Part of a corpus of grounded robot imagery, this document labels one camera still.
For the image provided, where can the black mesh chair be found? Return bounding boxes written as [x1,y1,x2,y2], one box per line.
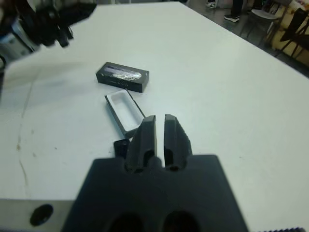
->
[280,7,309,60]

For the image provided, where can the grey chair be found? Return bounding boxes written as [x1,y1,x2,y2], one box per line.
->
[241,4,283,46]

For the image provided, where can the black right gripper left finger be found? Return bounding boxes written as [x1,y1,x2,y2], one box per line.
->
[124,115,159,174]

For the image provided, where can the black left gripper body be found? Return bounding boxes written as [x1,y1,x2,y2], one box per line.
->
[0,0,74,48]

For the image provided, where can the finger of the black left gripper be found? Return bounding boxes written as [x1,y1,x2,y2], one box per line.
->
[70,0,97,25]

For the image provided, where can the black box base white insert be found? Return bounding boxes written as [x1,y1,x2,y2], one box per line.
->
[104,89,147,138]

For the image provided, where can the black box lid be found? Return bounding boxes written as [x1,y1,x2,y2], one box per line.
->
[96,61,150,94]

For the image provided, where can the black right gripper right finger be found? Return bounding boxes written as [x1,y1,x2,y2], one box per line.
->
[163,114,194,172]

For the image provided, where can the person in black trousers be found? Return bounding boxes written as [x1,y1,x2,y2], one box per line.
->
[224,0,243,23]

